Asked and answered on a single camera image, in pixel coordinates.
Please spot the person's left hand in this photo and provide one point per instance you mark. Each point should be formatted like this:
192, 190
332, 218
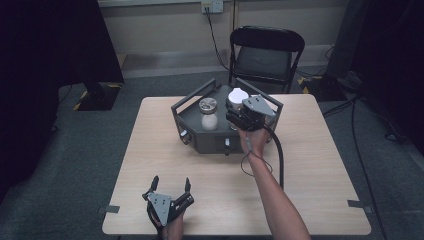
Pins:
175, 228

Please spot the black curtain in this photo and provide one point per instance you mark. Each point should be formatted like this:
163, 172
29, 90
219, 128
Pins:
50, 66
393, 60

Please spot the person's right hand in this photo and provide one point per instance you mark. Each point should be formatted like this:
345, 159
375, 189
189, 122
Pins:
255, 141

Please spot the white wall socket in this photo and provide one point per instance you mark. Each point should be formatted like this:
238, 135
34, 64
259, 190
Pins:
212, 5

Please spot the dark grey tray box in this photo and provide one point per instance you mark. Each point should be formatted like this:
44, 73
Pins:
193, 118

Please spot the black folding chair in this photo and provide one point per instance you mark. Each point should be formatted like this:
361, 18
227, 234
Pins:
266, 60

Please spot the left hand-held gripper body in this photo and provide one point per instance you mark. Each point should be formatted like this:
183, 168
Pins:
161, 206

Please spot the grey upright panel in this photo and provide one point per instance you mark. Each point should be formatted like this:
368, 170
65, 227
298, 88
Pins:
343, 40

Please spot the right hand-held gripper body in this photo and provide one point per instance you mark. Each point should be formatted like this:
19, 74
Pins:
255, 110

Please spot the black stand base striped tape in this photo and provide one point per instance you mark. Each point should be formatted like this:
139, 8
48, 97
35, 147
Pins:
325, 88
98, 96

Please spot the grey tape strip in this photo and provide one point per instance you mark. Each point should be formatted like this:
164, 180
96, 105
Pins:
358, 204
110, 209

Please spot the glass shaker with metal lid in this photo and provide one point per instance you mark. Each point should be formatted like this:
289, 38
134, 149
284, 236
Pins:
209, 115

